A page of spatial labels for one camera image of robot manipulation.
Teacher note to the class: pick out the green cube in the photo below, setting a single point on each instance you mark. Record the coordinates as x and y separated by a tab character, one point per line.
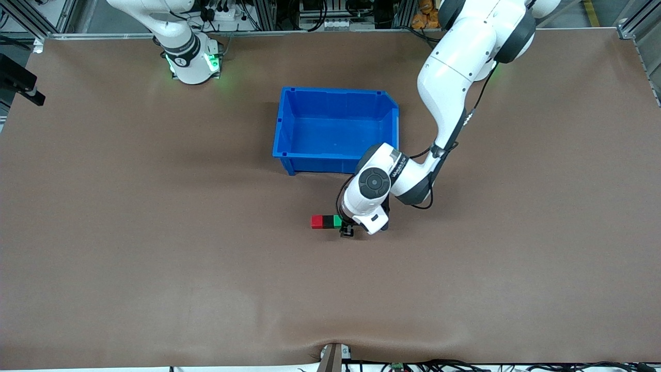
337	221

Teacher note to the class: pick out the black cube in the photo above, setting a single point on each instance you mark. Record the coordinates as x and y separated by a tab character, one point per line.
328	222

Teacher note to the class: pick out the red cube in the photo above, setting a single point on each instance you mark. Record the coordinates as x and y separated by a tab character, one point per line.
317	222

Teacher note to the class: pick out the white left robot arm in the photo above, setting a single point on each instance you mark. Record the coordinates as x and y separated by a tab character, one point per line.
454	77

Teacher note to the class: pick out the blue plastic storage bin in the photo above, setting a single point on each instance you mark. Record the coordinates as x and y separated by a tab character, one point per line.
330	134

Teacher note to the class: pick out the white power strip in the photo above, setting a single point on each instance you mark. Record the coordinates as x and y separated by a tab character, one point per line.
223	14

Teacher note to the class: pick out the orange snack bags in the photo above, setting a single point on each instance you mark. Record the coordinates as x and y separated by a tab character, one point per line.
424	18

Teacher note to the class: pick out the aluminium frame post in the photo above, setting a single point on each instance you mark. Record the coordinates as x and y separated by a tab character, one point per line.
31	15
638	23

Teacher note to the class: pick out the aluminium table edge rail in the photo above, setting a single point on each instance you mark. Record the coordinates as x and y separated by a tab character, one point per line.
258	33

